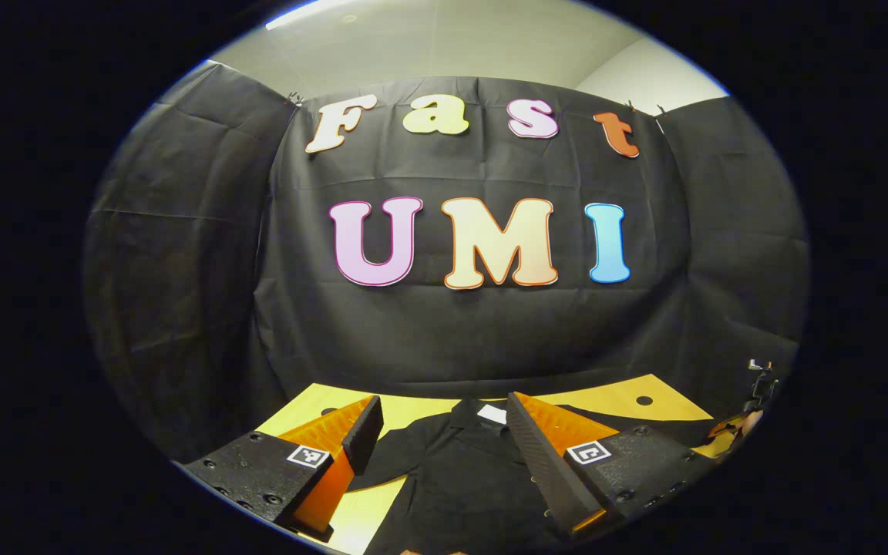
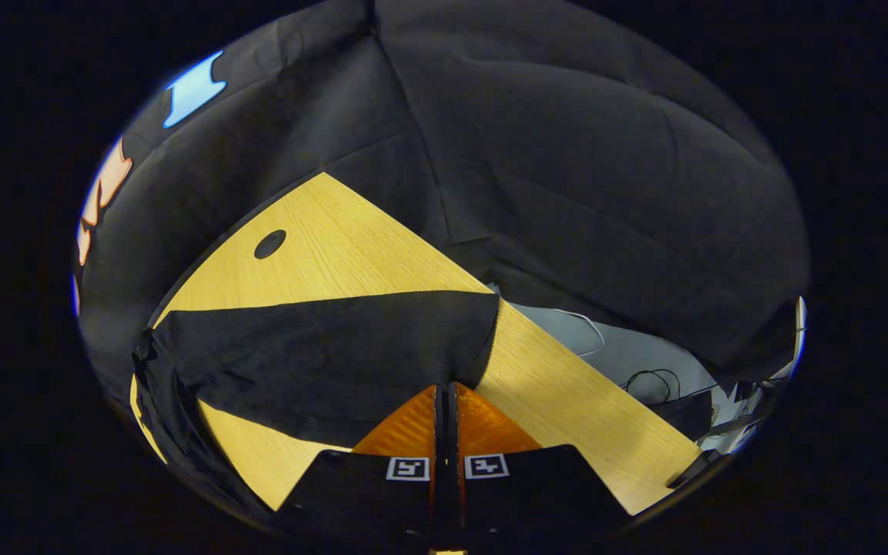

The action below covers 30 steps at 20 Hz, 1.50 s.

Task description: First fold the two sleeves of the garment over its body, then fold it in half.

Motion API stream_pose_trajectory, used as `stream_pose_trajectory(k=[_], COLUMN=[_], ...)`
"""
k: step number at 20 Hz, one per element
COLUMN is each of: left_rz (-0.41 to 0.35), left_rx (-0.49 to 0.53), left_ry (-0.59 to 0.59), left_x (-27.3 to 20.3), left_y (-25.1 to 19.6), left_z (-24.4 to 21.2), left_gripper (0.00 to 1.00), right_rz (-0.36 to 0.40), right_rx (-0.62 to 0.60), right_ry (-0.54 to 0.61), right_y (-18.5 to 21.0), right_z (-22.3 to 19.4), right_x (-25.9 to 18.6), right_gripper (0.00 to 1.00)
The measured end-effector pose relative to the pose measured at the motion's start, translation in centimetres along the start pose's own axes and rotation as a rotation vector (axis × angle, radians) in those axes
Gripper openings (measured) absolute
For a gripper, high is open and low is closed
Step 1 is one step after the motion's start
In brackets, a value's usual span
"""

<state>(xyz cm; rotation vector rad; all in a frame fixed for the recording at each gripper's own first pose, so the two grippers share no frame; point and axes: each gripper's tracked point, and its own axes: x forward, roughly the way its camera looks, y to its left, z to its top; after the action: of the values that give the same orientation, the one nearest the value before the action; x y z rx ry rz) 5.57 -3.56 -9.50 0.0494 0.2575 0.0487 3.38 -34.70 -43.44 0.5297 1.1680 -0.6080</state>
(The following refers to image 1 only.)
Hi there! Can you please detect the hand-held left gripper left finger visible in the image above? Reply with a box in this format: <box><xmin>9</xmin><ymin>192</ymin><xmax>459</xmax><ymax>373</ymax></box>
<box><xmin>182</xmin><ymin>395</ymin><xmax>383</xmax><ymax>543</ymax></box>

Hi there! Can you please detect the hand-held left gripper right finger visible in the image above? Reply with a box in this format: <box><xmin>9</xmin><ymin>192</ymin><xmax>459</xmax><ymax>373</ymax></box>
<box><xmin>506</xmin><ymin>392</ymin><xmax>722</xmax><ymax>537</ymax></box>

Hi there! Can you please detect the black button shirt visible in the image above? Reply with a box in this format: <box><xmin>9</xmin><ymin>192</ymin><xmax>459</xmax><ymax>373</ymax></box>
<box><xmin>351</xmin><ymin>397</ymin><xmax>726</xmax><ymax>555</ymax></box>

